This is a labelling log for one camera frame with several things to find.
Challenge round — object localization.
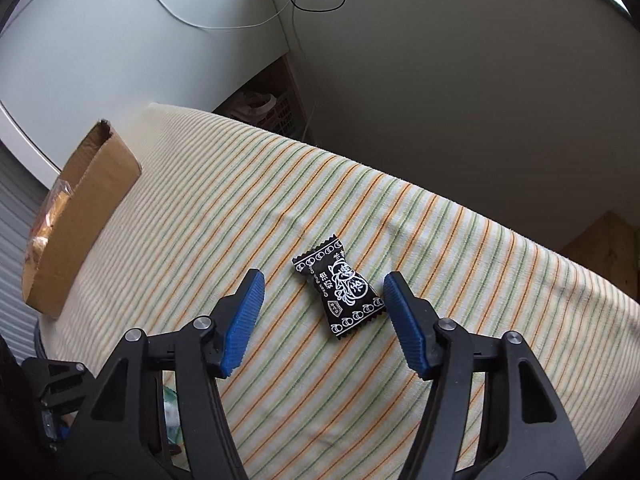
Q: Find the bagged sliced bread loaf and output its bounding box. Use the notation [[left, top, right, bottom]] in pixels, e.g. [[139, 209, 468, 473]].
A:
[[23, 179, 73, 284]]

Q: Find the white cabinet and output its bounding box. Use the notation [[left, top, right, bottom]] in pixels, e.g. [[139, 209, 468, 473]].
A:
[[1, 0, 288, 184]]

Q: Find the black candy wrapper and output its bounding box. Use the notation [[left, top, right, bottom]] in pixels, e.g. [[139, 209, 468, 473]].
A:
[[292, 234, 386, 339]]

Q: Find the striped table cloth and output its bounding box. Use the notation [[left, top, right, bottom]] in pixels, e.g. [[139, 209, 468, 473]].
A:
[[40, 104, 639, 479]]

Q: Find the small green wrapped candy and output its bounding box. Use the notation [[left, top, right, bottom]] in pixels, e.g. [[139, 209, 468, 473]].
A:
[[163, 387, 182, 456]]

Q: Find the brown cardboard box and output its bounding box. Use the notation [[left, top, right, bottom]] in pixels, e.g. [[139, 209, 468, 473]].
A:
[[22, 119, 141, 318]]

